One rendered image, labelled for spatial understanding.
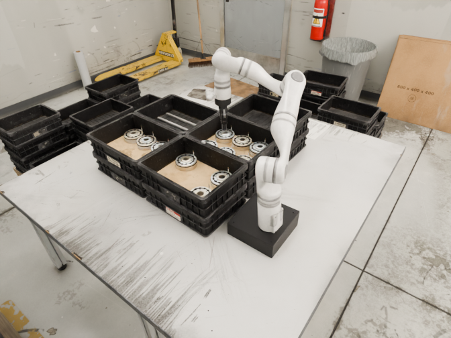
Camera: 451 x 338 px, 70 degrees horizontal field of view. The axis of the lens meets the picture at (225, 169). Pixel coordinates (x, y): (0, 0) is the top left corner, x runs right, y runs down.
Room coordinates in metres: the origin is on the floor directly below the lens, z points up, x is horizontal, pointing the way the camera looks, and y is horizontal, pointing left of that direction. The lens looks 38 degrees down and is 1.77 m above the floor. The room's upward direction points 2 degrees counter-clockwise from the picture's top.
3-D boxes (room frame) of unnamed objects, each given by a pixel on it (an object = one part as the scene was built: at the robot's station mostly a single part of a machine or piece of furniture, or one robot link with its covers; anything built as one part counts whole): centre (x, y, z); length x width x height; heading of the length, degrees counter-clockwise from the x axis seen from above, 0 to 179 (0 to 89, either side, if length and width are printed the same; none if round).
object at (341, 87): (2.82, -0.90, 0.37); 0.42 x 0.34 x 0.46; 52
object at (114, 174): (1.39, 0.45, 0.76); 0.40 x 0.30 x 0.12; 50
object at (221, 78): (1.35, 0.00, 1.27); 0.09 x 0.07 x 0.15; 168
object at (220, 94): (1.34, 0.02, 1.18); 0.11 x 0.09 x 0.06; 95
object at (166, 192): (1.14, 0.15, 0.87); 0.40 x 0.30 x 0.11; 50
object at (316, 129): (1.83, -0.50, 0.70); 0.33 x 0.23 x 0.01; 52
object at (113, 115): (2.31, 0.96, 0.37); 0.40 x 0.30 x 0.45; 142
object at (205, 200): (1.14, 0.15, 0.92); 0.40 x 0.30 x 0.02; 50
